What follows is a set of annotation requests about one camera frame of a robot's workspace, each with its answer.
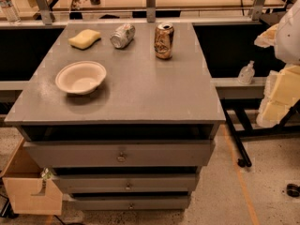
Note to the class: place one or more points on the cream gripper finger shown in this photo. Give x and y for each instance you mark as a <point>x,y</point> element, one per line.
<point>267,38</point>

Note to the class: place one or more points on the orange soda can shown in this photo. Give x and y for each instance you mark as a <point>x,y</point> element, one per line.
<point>163,43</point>

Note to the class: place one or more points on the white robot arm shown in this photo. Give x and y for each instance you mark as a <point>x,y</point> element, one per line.
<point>284,36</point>

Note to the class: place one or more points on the silver crushed can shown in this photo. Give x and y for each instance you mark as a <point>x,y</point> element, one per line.
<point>122,36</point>

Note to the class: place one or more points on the clear sanitizer bottle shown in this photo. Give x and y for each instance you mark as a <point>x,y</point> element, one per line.
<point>246,74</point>

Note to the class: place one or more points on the black caster wheel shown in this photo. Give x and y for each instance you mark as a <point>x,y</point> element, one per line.
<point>293,190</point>

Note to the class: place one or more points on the grey drawer cabinet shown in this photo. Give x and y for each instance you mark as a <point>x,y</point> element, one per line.
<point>143,99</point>

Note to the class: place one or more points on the middle grey drawer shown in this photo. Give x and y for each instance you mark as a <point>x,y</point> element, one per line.
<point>104,183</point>

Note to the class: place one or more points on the grey drawer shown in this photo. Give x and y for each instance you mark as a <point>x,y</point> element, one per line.
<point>92,155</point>
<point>132,202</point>
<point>104,183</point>

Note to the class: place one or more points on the yellow sponge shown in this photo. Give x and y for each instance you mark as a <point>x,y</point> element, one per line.
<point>84,39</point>

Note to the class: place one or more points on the top grey drawer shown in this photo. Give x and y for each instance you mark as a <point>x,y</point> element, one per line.
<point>92,155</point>

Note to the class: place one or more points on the white paper bowl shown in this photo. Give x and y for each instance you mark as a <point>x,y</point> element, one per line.
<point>80,78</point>

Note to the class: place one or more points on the bottom grey drawer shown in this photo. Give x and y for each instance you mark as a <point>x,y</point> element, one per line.
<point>132,202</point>

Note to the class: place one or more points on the plastic water bottle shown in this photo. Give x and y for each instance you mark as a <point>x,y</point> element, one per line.
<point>10,11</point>

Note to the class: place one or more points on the wooden box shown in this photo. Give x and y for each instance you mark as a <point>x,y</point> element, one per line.
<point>27,191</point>

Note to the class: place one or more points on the black table leg frame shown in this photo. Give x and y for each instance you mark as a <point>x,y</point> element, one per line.
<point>240,107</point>

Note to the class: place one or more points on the metal railing frame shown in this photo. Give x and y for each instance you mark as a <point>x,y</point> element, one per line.
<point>150,7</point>

